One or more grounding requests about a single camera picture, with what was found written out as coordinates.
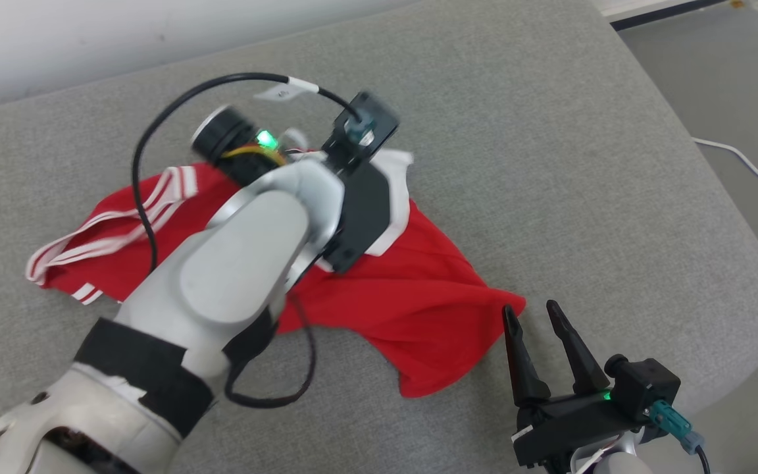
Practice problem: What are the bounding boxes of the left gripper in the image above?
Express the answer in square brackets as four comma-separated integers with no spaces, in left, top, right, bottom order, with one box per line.
[323,161,393,274]

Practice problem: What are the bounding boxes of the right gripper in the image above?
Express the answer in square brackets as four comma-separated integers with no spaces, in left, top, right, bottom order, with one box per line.
[502,300,644,471]

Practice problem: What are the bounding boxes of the red shirt with white sleeves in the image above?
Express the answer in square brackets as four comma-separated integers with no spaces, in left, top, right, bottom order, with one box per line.
[26,148,526,399]

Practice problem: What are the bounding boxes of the grey fabric sofa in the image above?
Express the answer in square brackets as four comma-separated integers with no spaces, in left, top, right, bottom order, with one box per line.
[0,0,758,474]

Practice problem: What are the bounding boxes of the white and black baseboard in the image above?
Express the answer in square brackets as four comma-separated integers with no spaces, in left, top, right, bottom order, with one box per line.
[597,0,732,32]

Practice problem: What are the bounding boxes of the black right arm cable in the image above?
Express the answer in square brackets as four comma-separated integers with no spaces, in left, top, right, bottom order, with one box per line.
[645,400,712,474]

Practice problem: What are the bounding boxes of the thin dark left arm wire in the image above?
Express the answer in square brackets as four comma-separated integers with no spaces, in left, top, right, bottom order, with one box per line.
[224,293,317,409]

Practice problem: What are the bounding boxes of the white floor cable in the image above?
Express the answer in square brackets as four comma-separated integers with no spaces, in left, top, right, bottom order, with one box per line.
[692,136,758,197]

